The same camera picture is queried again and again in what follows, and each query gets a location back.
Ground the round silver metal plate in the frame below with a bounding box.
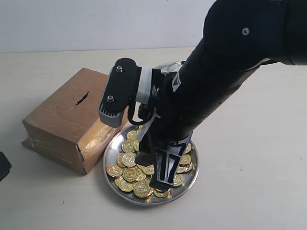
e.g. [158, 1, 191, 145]
[102, 125, 199, 207]

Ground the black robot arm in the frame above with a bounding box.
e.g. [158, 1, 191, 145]
[136, 0, 307, 191]

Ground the gold coin bottom front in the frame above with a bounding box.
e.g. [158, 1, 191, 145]
[133, 180, 153, 198]

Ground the cardboard box with slot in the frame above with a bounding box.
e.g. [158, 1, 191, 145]
[22, 68, 128, 175]

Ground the gold coin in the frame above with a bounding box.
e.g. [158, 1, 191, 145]
[122, 153, 136, 167]
[133, 180, 153, 198]
[106, 164, 124, 177]
[153, 188, 171, 198]

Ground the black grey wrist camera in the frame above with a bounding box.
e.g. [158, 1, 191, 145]
[98, 58, 141, 128]

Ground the black object at edge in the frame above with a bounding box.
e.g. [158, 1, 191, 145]
[0, 152, 12, 181]

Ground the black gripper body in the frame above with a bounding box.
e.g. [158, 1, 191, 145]
[148, 62, 242, 146]

